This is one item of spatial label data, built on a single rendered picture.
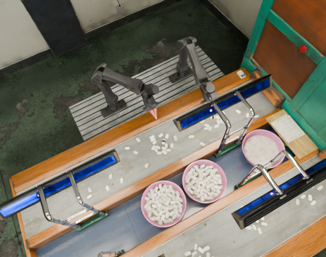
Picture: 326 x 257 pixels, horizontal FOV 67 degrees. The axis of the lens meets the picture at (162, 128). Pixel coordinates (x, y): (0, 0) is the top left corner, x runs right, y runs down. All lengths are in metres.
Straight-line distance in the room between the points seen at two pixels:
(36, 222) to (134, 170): 0.65
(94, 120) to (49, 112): 1.12
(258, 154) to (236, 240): 0.55
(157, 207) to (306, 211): 0.86
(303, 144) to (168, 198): 0.92
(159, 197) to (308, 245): 0.84
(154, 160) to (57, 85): 1.86
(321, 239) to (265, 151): 0.56
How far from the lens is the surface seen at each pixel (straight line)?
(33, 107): 3.09
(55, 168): 1.74
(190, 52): 1.63
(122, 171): 1.62
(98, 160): 1.27
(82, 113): 1.98
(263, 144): 1.75
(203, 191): 1.57
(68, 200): 1.67
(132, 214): 1.61
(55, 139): 2.77
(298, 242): 1.62
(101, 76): 1.53
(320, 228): 1.69
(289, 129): 1.80
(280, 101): 1.81
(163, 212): 1.54
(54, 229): 1.65
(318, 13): 1.49
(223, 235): 1.54
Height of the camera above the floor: 2.25
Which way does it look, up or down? 63 degrees down
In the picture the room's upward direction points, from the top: 6 degrees counter-clockwise
